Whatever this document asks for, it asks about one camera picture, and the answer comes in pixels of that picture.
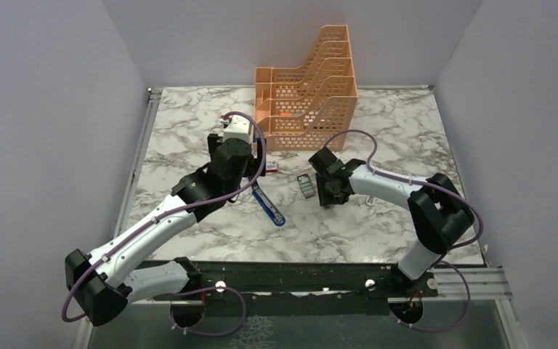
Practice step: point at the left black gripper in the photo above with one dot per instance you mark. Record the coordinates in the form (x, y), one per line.
(254, 163)

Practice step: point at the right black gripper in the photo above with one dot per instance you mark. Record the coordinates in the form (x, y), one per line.
(325, 198)

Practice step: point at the staple tray with staples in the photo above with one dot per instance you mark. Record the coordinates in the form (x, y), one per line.
(306, 186)

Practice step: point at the red white staple box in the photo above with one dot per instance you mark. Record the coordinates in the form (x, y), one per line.
(271, 167)

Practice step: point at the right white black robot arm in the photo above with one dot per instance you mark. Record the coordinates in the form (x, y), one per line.
(440, 216)

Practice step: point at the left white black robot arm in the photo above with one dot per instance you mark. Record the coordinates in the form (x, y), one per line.
(99, 282)

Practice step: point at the orange plastic file organizer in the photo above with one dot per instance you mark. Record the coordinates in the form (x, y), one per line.
(309, 106)

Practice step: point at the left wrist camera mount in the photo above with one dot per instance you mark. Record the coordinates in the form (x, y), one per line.
(237, 127)

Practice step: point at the left aluminium side rail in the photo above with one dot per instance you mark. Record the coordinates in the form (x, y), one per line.
(154, 99)

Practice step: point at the aluminium front rail frame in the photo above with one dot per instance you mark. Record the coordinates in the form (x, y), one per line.
(473, 309)

